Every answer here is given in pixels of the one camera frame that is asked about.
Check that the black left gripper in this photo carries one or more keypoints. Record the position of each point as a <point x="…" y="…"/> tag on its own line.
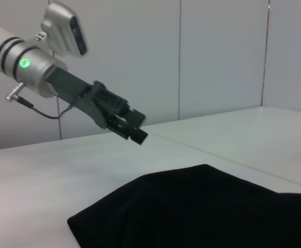
<point x="83" y="95"/>

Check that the black shirt with white print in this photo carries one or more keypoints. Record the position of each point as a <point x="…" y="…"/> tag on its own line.
<point x="204" y="211"/>

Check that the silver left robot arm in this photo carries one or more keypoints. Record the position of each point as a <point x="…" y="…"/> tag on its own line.
<point x="16" y="64"/>

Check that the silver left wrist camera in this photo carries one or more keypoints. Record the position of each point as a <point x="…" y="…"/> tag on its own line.
<point x="65" y="33"/>

